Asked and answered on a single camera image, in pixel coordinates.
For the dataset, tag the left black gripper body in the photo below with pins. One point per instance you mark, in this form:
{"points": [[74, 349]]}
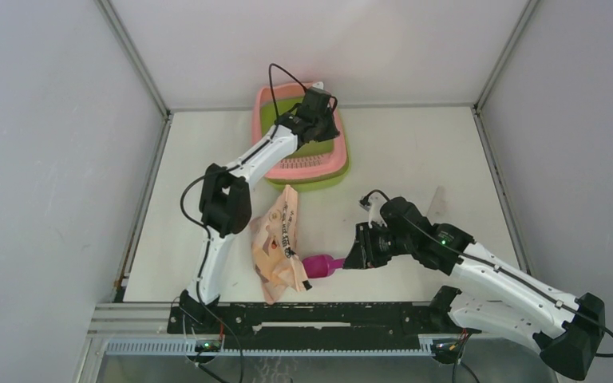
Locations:
{"points": [[325, 124]]}

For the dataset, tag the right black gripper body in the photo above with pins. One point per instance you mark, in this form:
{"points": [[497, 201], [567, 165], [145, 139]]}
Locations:
{"points": [[382, 245]]}

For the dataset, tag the magenta plastic scoop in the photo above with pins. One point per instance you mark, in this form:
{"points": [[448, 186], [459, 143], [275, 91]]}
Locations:
{"points": [[321, 266]]}

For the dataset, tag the pink green litter box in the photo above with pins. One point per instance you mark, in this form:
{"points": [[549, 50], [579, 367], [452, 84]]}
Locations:
{"points": [[315, 165]]}

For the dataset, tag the cat litter bag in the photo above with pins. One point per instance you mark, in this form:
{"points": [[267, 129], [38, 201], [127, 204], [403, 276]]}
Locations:
{"points": [[273, 248]]}

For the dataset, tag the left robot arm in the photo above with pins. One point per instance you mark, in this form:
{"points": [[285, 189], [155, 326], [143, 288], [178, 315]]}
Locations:
{"points": [[225, 198]]}

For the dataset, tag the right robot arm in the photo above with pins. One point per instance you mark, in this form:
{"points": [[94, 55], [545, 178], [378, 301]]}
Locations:
{"points": [[484, 293]]}

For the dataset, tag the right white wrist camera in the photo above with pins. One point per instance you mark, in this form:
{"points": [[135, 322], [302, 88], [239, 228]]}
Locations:
{"points": [[372, 205]]}

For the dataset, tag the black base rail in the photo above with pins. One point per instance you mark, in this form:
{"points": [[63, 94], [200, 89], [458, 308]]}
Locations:
{"points": [[327, 326]]}

